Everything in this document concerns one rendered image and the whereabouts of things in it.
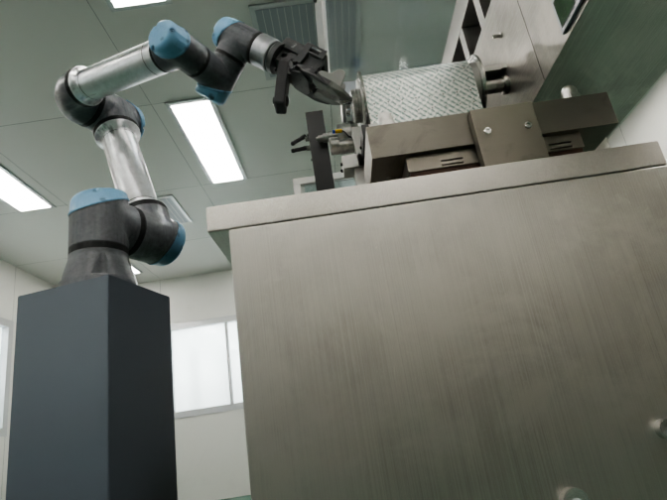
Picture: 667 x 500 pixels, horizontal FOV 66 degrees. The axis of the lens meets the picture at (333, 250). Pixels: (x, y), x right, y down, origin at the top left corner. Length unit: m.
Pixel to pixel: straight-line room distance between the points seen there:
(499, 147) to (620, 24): 0.32
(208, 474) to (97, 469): 5.76
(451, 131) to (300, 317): 0.40
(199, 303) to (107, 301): 5.97
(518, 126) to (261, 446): 0.60
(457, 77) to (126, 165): 0.81
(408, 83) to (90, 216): 0.71
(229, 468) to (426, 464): 6.03
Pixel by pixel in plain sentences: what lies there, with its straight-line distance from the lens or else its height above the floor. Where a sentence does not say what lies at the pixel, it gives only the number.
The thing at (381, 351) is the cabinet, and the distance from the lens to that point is 0.68.
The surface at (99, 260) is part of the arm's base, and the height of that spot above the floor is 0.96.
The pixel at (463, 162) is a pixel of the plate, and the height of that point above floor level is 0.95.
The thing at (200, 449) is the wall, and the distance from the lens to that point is 6.74.
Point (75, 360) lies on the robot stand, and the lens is 1.02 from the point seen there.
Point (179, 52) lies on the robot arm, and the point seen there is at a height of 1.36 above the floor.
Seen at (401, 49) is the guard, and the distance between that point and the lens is 1.93.
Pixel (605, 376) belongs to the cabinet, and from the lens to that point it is 0.74.
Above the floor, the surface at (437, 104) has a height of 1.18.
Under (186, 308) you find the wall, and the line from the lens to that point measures 7.00.
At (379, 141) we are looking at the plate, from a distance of 0.85.
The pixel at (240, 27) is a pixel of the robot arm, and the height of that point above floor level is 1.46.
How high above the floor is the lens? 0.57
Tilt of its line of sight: 19 degrees up
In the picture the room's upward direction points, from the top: 9 degrees counter-clockwise
